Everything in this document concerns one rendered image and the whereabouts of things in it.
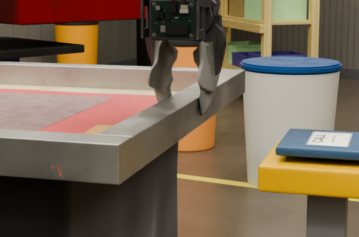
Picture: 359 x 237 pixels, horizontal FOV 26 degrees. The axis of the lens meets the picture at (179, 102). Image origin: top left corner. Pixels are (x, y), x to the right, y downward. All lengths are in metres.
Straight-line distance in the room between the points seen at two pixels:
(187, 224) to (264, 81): 0.91
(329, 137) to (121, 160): 0.24
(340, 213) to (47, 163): 0.31
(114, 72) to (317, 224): 0.55
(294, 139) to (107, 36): 8.30
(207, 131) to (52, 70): 3.81
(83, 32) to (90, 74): 6.36
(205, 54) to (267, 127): 3.18
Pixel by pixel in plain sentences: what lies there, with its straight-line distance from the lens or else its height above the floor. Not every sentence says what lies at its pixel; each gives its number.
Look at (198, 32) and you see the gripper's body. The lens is 0.89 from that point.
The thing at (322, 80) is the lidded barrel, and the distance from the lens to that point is 4.09.
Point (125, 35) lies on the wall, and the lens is 9.45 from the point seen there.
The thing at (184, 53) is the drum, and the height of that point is 0.65.
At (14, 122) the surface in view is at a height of 0.96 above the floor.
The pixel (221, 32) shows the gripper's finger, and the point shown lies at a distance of 0.95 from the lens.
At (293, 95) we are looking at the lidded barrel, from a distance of 4.05.
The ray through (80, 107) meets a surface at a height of 0.96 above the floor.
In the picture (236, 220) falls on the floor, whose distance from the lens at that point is 3.70.
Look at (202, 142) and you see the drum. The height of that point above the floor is 0.06.
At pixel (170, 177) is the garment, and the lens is 1.19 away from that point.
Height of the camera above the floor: 1.14
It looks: 9 degrees down
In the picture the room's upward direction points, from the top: straight up
